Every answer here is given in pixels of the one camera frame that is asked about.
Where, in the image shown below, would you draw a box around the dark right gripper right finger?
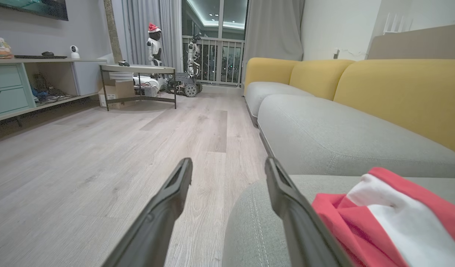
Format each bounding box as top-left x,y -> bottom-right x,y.
264,156 -> 356,267

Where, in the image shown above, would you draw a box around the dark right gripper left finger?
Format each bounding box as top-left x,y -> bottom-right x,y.
101,158 -> 193,267

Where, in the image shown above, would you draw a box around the red and white garment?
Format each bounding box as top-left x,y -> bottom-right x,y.
311,167 -> 455,267

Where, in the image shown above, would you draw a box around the grey stitched sofa seat cushion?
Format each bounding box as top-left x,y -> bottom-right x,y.
222,174 -> 455,267

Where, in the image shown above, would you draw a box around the yellow sofa back cushion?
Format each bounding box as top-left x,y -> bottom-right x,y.
244,57 -> 299,95
289,59 -> 356,101
333,59 -> 455,159

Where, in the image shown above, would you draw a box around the brown cardboard box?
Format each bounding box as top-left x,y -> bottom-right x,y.
367,23 -> 455,60

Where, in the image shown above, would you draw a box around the wheeled rover robot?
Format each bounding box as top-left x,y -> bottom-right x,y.
166,72 -> 203,98

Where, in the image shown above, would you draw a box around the white stacked discs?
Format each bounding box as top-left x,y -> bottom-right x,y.
109,71 -> 134,83

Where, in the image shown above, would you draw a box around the low grey coffee table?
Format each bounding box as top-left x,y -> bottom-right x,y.
99,63 -> 177,112

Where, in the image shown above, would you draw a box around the balcony railing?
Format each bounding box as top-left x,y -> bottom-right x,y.
182,35 -> 246,87

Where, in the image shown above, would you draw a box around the humanoid robot with Santa hat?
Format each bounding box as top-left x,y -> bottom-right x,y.
146,23 -> 164,67

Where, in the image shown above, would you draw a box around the grey window curtain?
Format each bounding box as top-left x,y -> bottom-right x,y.
121,0 -> 184,73
242,0 -> 306,88

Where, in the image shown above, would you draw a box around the teal and white TV cabinet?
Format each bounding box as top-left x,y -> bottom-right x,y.
0,58 -> 108,128

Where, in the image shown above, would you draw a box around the black keyboard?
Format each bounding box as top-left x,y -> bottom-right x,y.
14,55 -> 68,60

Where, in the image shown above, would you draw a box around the white ribbed rack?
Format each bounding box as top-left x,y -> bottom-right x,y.
383,13 -> 414,34

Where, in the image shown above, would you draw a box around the tangle of cables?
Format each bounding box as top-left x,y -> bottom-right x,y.
30,73 -> 67,103

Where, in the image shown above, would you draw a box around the golden wall trim strip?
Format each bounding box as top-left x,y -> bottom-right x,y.
103,0 -> 123,64

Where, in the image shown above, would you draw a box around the wall-mounted television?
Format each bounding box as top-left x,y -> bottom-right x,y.
0,0 -> 69,22

